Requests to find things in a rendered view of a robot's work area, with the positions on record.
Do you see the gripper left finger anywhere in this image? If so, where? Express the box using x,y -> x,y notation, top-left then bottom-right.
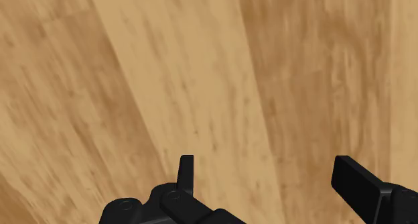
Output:
98,154 -> 247,224

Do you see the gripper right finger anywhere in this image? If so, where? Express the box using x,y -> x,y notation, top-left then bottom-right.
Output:
330,155 -> 418,224

